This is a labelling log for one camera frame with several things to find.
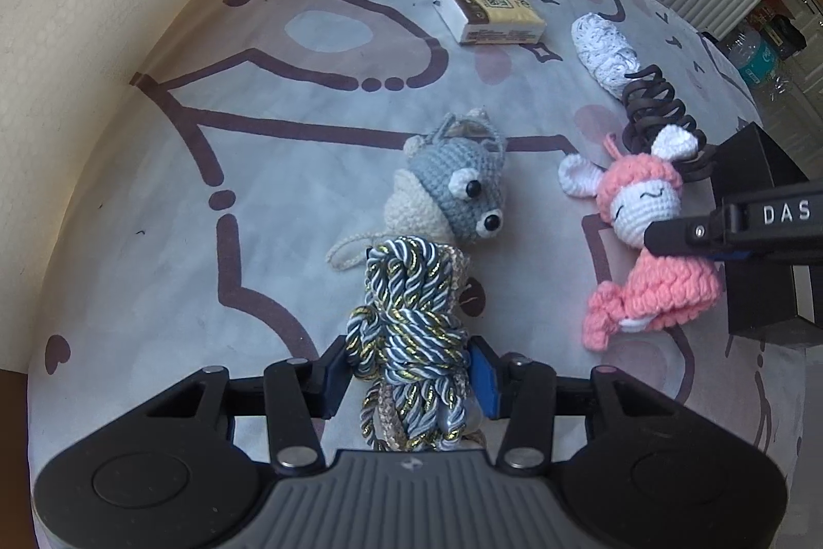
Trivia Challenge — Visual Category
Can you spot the pink white crochet bunny doll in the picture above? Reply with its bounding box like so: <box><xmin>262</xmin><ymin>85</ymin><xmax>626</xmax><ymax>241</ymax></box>
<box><xmin>558</xmin><ymin>124</ymin><xmax>721</xmax><ymax>352</ymax></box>

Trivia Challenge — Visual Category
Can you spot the blue white gold twisted rope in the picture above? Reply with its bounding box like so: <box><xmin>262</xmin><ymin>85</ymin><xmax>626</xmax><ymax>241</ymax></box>
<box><xmin>344</xmin><ymin>237</ymin><xmax>476</xmax><ymax>453</ymax></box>

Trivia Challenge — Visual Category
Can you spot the white yarn ball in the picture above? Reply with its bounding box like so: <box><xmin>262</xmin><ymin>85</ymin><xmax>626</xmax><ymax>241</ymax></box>
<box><xmin>570</xmin><ymin>12</ymin><xmax>641</xmax><ymax>99</ymax></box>

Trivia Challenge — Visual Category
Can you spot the grey crochet animal toy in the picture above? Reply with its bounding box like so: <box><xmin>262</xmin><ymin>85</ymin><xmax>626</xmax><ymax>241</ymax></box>
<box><xmin>327</xmin><ymin>109</ymin><xmax>506</xmax><ymax>270</ymax></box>

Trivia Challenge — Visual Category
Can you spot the yellow tissue pack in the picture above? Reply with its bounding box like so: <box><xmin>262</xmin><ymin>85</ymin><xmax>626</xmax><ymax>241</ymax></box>
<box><xmin>434</xmin><ymin>0</ymin><xmax>545</xmax><ymax>45</ymax></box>

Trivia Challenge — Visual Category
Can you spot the black cardboard box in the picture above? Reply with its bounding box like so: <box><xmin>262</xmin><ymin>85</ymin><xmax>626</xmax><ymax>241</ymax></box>
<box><xmin>711</xmin><ymin>122</ymin><xmax>821</xmax><ymax>348</ymax></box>

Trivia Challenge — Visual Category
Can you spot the large clear water bottle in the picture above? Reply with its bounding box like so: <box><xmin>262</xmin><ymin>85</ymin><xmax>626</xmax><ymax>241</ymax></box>
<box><xmin>723</xmin><ymin>22</ymin><xmax>791</xmax><ymax>100</ymax></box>

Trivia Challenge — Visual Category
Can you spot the bear pattern bed sheet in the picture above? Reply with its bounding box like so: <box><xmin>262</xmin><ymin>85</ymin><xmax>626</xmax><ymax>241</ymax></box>
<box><xmin>29</xmin><ymin>0</ymin><xmax>805</xmax><ymax>547</ymax></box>

